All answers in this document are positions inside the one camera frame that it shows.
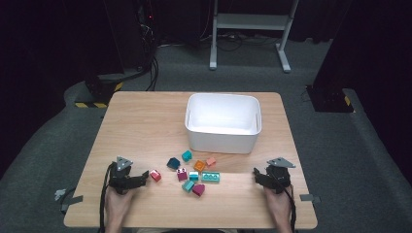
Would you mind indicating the long teal toy block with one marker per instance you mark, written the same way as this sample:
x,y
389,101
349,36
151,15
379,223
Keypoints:
x,y
210,177

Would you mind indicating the dark blue toy block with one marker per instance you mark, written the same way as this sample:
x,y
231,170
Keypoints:
x,y
173,163

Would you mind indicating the salmon pink toy block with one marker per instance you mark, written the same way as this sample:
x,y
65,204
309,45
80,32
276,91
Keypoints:
x,y
211,161

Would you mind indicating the person's right hand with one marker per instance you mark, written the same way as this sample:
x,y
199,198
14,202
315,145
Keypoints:
x,y
277,204

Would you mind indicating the black stand base striped tape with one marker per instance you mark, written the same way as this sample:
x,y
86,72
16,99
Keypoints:
x,y
100,92
328,100

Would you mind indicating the teal square toy block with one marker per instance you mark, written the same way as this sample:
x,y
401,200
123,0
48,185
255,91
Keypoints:
x,y
188,186
186,156

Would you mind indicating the red toy block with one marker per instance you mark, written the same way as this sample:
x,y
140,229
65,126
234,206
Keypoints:
x,y
155,175

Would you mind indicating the magenta sloped toy block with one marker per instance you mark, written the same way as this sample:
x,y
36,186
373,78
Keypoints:
x,y
198,190

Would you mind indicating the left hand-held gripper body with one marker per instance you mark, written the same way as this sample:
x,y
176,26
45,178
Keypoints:
x,y
120,181

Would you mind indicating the person's left hand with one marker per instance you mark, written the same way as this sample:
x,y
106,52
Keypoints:
x,y
116,204

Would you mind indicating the teal and white toy block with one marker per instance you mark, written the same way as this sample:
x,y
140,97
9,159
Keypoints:
x,y
193,176

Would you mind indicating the grey tape strip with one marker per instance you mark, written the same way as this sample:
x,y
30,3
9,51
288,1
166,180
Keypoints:
x,y
310,197
72,201

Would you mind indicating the dark equipment rack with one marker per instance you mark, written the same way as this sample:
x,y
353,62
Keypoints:
x,y
142,32

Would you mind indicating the white plastic bin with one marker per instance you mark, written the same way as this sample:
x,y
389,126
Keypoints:
x,y
223,142

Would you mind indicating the magenta block with white studs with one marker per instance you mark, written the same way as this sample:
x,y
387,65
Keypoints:
x,y
182,175

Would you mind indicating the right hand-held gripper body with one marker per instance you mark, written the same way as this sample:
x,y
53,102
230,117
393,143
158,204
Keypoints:
x,y
275,179

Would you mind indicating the white crumpled tape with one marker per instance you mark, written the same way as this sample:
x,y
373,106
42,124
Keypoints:
x,y
60,193

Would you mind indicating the white metal stand frame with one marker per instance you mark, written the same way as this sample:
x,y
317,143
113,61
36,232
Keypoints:
x,y
213,39

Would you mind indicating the orange toy block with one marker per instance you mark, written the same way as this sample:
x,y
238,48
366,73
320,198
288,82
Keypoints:
x,y
199,166

